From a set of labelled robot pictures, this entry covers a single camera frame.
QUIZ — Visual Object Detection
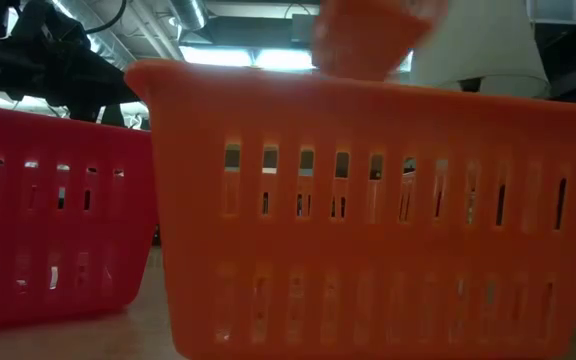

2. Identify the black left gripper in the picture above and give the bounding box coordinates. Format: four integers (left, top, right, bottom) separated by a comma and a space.
0, 0, 140, 128

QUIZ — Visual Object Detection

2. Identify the red slotted plastic basket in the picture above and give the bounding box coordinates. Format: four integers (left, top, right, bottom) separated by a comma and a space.
0, 103, 158, 331

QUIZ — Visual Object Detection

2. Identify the orange slotted plastic basket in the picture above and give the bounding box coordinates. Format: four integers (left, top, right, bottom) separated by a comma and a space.
311, 0, 449, 82
124, 58, 576, 360

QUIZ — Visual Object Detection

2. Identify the grey ceiling pipe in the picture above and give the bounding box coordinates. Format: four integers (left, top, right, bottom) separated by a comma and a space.
50, 0, 185, 66

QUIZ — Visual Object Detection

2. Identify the bright ceiling light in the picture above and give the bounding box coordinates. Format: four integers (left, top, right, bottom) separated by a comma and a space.
177, 45, 315, 71

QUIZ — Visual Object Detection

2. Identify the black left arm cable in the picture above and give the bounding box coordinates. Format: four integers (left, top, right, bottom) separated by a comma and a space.
85, 0, 128, 35

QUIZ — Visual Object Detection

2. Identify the silver ventilation duct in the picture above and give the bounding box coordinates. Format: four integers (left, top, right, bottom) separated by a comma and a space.
167, 0, 209, 32

